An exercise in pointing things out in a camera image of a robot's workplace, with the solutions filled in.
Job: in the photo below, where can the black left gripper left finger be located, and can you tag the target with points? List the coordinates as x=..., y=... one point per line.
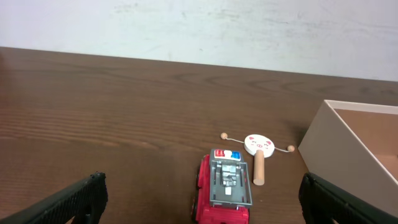
x=82, y=202

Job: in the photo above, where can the wooden pig rattle drum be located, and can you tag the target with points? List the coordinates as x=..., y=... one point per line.
x=260, y=147

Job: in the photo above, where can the red toy fire truck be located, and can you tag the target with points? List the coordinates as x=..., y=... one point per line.
x=223, y=189

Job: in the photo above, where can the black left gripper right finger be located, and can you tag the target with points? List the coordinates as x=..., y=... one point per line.
x=323, y=202

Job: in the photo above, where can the white cardboard box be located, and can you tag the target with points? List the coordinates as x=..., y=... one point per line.
x=354, y=146

